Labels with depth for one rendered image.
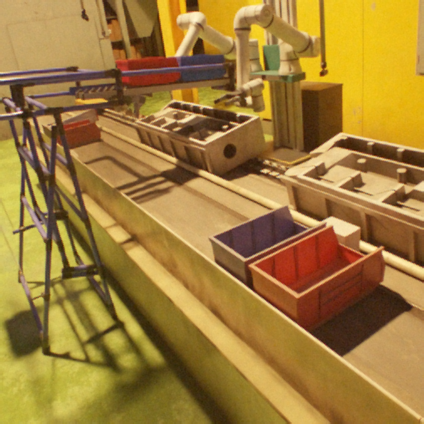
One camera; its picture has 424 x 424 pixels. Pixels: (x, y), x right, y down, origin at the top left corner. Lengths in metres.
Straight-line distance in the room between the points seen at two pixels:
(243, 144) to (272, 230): 0.87
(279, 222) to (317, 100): 2.40
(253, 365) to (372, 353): 0.36
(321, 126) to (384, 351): 2.90
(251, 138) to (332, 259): 1.06
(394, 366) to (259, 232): 0.59
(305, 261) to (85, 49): 7.63
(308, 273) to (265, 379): 0.33
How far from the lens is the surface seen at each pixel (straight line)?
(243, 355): 1.32
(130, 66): 2.24
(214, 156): 2.11
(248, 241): 1.37
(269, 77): 3.57
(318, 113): 3.75
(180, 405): 2.00
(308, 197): 1.58
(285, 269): 1.21
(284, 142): 3.97
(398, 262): 1.36
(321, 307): 1.11
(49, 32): 8.40
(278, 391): 1.22
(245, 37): 2.97
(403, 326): 1.18
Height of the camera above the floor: 1.52
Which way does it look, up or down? 24 degrees down
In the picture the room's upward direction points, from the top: 8 degrees counter-clockwise
